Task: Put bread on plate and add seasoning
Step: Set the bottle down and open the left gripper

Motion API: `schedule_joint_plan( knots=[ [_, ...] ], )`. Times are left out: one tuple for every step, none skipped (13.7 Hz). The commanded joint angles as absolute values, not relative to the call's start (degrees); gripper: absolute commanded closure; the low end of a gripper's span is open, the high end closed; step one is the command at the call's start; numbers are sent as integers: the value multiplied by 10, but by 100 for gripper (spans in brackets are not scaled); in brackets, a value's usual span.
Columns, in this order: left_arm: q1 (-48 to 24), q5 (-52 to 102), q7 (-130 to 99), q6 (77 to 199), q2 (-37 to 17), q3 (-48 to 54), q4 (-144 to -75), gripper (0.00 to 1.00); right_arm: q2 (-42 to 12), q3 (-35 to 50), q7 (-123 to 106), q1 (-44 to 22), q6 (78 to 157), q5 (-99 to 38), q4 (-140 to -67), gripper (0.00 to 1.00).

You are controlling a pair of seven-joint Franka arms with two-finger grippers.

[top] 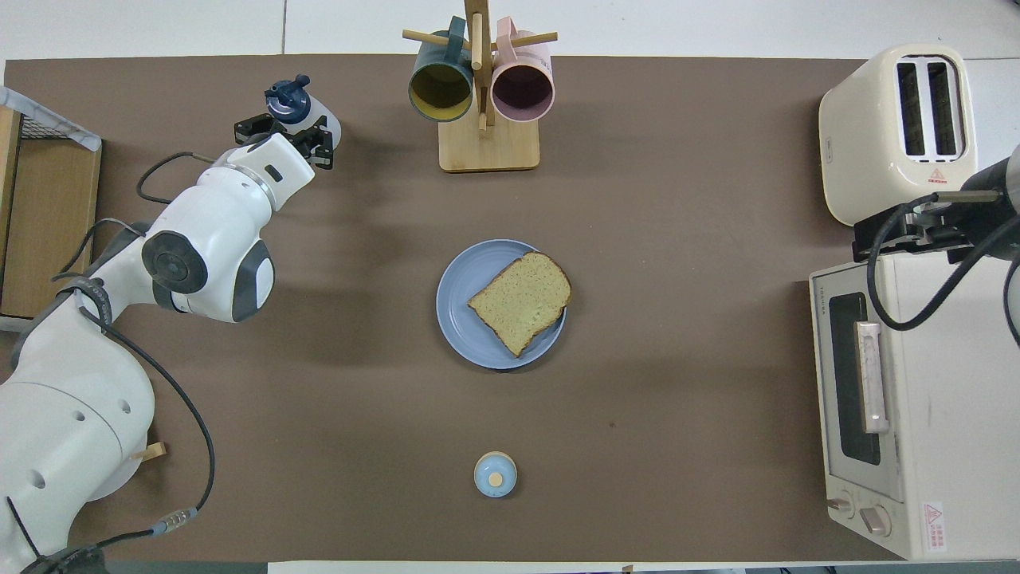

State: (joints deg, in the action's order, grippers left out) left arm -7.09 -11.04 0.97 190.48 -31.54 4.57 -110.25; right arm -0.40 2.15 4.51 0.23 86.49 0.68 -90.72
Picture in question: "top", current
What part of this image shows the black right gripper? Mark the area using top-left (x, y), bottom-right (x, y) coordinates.
top-left (853, 158), bottom-right (1015, 263)

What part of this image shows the translucent seasoning bottle blue cap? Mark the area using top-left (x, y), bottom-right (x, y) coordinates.
top-left (265, 74), bottom-right (342, 152)

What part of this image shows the toasted bread slice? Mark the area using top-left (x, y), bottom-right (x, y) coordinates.
top-left (468, 252), bottom-right (573, 357)

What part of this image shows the blue round plate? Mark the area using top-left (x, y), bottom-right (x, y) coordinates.
top-left (436, 239), bottom-right (568, 370)

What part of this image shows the cream two-slot toaster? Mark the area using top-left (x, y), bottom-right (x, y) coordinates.
top-left (818, 44), bottom-right (979, 232)

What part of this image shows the teal mug yellow inside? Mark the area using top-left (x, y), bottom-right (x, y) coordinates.
top-left (408, 16), bottom-right (476, 123)

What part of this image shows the wooden mug rack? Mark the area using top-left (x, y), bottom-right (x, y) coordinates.
top-left (402, 0), bottom-right (559, 173)

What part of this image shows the white toaster oven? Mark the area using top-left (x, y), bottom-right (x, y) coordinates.
top-left (809, 251), bottom-right (1020, 561)

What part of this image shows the white grid-pattern cloth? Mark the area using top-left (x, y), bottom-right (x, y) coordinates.
top-left (0, 86), bottom-right (103, 151)

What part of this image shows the pink mug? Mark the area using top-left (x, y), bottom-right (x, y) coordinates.
top-left (490, 16), bottom-right (555, 123)

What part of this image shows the brown table mat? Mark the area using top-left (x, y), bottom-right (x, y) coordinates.
top-left (0, 54), bottom-right (983, 563)

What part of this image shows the small blue lid wooden knob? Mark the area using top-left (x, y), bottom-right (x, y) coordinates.
top-left (474, 451), bottom-right (518, 498)

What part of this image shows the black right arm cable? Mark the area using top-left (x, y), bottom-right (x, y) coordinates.
top-left (865, 190), bottom-right (1020, 352)

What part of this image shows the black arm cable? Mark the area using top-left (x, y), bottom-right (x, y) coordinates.
top-left (865, 190), bottom-right (1020, 352)
top-left (0, 150), bottom-right (218, 574)

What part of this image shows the wooden shelf black wire basket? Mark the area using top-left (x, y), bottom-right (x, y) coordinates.
top-left (0, 104), bottom-right (103, 320)

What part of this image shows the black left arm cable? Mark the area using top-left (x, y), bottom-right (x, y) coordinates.
top-left (0, 150), bottom-right (218, 574)

